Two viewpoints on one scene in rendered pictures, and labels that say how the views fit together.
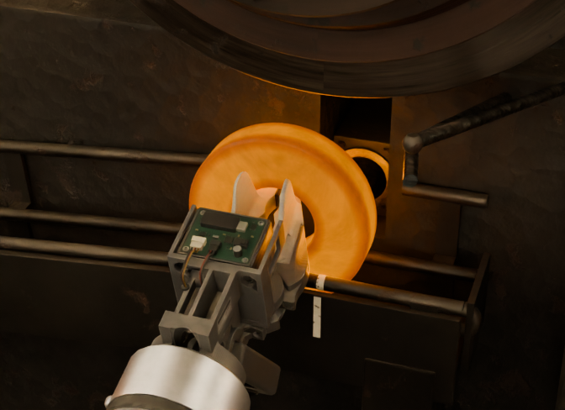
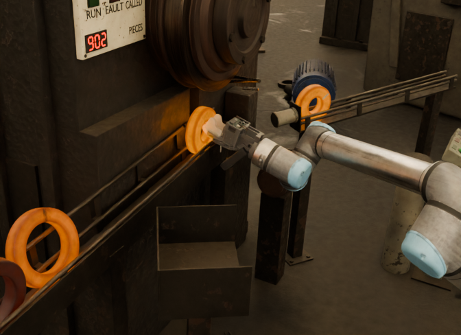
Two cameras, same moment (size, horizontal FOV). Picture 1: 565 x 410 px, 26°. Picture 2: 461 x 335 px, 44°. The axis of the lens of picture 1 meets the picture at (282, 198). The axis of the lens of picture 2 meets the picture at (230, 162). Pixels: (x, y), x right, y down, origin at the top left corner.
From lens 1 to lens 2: 1.73 m
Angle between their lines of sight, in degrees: 70
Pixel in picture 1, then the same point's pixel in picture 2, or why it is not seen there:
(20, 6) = (137, 114)
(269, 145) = (205, 111)
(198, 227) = (232, 124)
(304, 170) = (210, 113)
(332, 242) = not seen: hidden behind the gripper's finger
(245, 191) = (211, 122)
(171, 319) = (258, 136)
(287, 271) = not seen: hidden behind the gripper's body
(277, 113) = (183, 110)
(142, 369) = (266, 145)
